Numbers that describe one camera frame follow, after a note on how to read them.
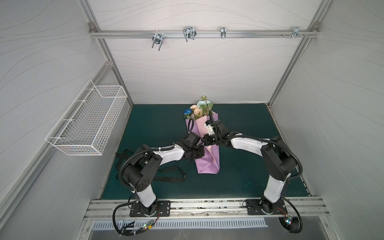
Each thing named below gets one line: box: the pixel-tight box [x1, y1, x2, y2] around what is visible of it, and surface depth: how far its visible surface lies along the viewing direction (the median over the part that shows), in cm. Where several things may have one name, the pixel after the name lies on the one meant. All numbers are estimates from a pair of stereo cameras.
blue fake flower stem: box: [183, 108, 192, 115], surface depth 113 cm
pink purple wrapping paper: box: [195, 141, 221, 174], surface depth 88 cm
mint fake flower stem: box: [194, 95, 214, 119], surface depth 113 cm
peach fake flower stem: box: [190, 104, 203, 118], surface depth 113 cm
